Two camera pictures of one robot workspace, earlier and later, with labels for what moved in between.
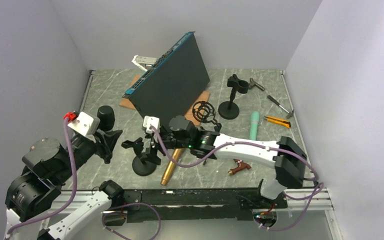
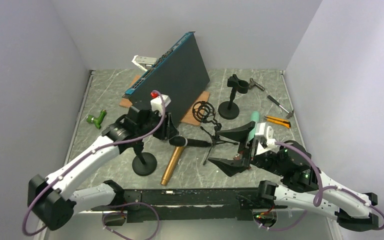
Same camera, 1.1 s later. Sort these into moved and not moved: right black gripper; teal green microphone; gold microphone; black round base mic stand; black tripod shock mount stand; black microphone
Moved: right black gripper; black microphone
Not moved: black round base mic stand; black tripod shock mount stand; gold microphone; teal green microphone
